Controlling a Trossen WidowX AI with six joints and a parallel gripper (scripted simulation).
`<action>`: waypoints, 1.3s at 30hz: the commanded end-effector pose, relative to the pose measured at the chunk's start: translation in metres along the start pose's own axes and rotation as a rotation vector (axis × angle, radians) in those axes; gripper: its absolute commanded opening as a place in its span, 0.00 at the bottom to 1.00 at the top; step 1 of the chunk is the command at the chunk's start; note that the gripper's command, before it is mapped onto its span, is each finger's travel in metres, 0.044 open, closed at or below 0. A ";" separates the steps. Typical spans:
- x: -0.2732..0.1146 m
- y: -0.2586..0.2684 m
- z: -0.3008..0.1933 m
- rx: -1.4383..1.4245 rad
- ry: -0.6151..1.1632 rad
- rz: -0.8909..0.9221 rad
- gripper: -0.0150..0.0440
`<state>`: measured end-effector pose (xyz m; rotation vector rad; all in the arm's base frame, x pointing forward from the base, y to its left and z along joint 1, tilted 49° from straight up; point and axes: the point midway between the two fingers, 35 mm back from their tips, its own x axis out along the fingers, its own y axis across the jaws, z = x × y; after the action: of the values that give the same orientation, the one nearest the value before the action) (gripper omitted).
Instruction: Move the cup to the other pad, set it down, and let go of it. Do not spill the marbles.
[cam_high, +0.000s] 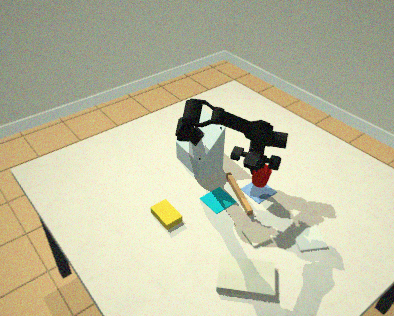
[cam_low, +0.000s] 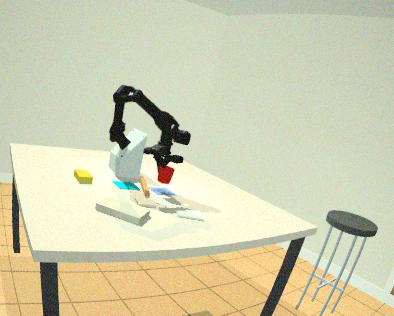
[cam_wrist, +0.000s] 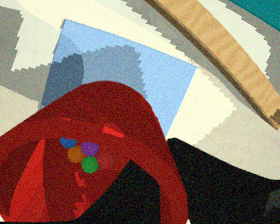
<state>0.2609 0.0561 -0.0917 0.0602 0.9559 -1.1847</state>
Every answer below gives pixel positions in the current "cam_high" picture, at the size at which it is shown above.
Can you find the tan wooden rail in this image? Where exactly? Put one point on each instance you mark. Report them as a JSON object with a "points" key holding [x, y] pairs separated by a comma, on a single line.
{"points": [[242, 199]]}

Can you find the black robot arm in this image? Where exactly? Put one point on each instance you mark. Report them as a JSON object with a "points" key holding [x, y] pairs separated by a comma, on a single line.
{"points": [[259, 132]]}

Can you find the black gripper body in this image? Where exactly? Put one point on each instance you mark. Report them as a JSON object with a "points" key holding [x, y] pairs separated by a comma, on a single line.
{"points": [[273, 162]]}

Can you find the yellow rectangular block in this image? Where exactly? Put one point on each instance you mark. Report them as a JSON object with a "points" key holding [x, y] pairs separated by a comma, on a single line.
{"points": [[166, 214]]}

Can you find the red cup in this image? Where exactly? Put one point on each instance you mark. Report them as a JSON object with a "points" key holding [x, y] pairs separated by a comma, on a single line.
{"points": [[261, 177]]}

